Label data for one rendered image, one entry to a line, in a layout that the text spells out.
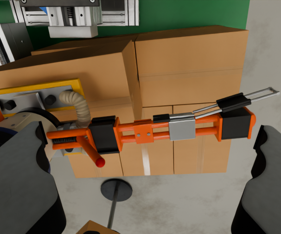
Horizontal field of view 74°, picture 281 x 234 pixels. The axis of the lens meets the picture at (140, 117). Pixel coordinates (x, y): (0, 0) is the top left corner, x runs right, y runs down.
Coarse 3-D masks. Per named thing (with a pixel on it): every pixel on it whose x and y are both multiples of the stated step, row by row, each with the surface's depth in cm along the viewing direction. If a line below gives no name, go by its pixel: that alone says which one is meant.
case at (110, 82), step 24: (96, 48) 87; (120, 48) 74; (0, 72) 72; (24, 72) 71; (48, 72) 71; (72, 72) 70; (96, 72) 70; (120, 72) 70; (96, 96) 74; (120, 96) 74; (120, 120) 79
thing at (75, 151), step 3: (63, 150) 71; (66, 150) 68; (69, 150) 68; (72, 150) 71; (75, 150) 71; (78, 150) 71; (66, 153) 72; (69, 153) 72; (72, 153) 72; (75, 153) 72; (78, 153) 72; (81, 153) 72
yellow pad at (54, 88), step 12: (36, 84) 60; (48, 84) 59; (60, 84) 59; (72, 84) 59; (0, 96) 61; (12, 96) 61; (48, 96) 59; (84, 96) 62; (0, 108) 63; (12, 108) 61; (48, 108) 63; (60, 108) 63; (72, 108) 63
